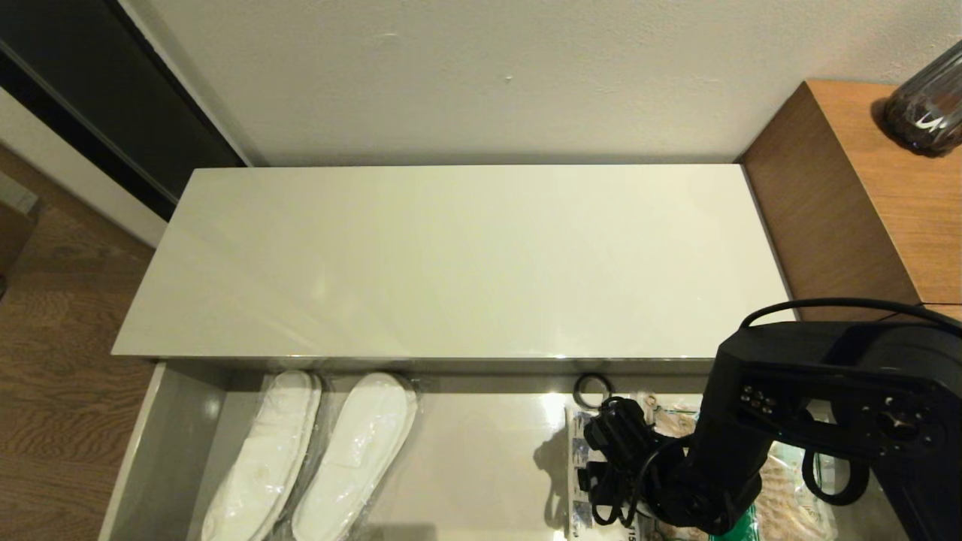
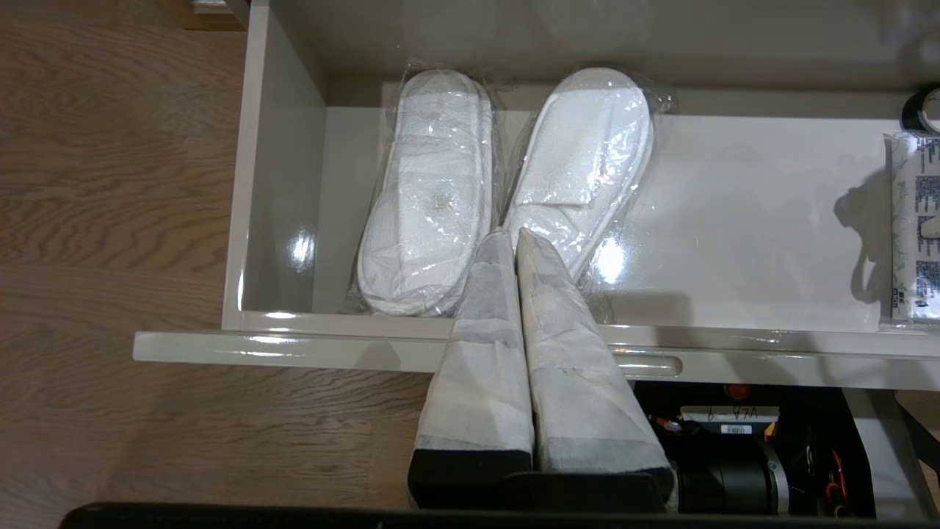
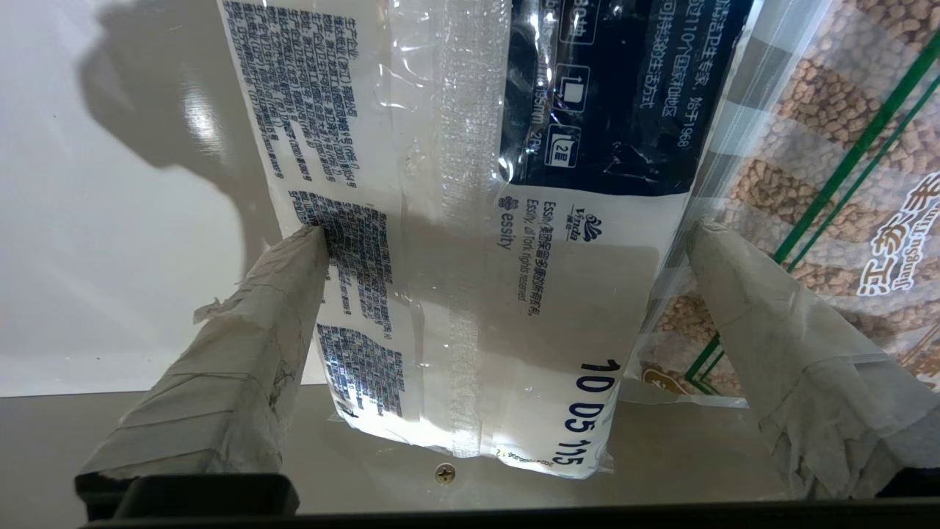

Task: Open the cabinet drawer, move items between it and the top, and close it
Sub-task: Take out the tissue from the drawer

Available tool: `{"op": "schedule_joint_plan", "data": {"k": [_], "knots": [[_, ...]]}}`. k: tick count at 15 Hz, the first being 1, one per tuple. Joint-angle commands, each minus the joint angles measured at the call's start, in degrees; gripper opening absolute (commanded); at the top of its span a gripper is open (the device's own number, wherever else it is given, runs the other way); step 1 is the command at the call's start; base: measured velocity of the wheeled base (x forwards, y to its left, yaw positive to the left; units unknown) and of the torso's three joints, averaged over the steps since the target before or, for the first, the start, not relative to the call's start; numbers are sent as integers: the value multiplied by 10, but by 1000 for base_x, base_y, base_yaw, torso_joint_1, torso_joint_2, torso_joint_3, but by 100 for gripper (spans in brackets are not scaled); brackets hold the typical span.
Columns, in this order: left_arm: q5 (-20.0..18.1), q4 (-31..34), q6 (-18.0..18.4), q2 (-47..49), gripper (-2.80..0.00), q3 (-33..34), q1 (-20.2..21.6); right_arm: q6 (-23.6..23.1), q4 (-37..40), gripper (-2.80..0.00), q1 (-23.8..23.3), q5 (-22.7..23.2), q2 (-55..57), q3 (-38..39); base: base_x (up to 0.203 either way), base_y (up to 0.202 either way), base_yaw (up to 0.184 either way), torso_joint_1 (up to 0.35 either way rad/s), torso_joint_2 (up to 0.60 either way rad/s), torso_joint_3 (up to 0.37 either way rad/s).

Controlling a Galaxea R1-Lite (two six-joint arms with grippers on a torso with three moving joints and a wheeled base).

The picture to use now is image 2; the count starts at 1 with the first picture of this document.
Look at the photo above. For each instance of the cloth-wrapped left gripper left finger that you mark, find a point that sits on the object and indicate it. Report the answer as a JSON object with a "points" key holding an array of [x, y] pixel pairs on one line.
{"points": [[477, 382]]}

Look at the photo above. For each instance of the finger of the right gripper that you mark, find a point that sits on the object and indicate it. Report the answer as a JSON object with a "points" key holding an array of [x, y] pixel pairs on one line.
{"points": [[931, 226]]}

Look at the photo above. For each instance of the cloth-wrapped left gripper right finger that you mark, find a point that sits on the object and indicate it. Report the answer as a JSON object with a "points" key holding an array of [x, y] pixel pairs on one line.
{"points": [[580, 389]]}

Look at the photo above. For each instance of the white tissue pack blue print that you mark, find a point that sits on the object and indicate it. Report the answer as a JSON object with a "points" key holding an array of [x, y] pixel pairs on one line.
{"points": [[914, 279]]}

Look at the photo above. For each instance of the glossy white drawer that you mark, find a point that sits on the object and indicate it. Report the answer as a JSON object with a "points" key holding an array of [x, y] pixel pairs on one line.
{"points": [[734, 220]]}

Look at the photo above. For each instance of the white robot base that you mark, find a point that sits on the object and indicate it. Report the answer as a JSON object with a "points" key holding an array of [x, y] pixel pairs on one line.
{"points": [[881, 441]]}

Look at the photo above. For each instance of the black tape roll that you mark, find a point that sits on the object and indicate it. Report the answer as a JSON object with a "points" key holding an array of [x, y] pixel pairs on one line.
{"points": [[914, 110]]}

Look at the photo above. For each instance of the red emergency stop button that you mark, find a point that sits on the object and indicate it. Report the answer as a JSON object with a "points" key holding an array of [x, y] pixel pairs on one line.
{"points": [[738, 391]]}

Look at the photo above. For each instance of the black cylindrical motor housing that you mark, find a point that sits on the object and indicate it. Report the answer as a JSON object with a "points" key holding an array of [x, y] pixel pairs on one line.
{"points": [[727, 477]]}

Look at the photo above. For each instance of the white slipper in plastic wrap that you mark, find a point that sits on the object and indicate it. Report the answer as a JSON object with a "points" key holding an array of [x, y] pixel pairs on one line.
{"points": [[433, 206], [580, 162]]}

